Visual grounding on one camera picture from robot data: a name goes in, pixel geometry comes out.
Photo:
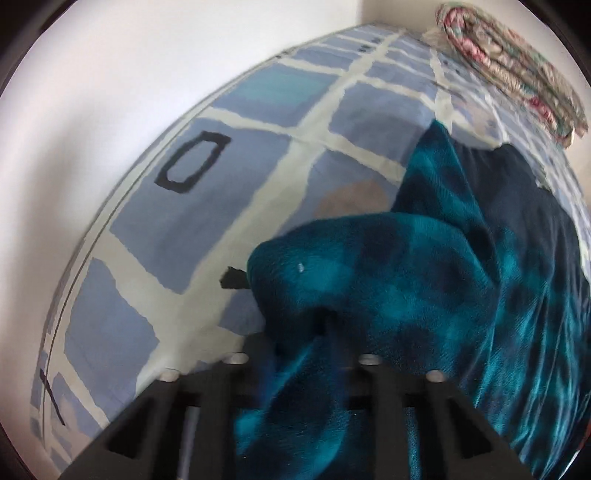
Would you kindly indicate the teal plaid fleece jacket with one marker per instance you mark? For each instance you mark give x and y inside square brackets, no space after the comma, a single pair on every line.
[475,272]

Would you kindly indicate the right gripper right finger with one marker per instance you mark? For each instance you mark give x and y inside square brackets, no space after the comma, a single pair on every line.
[455,440]

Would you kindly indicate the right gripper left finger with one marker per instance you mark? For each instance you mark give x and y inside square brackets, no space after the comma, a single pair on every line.
[180,429]

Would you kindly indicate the blue checked bed sheet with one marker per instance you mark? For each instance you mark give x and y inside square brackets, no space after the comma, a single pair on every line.
[322,130]

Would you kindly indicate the folded floral quilt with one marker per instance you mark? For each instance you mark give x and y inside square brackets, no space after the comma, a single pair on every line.
[514,66]

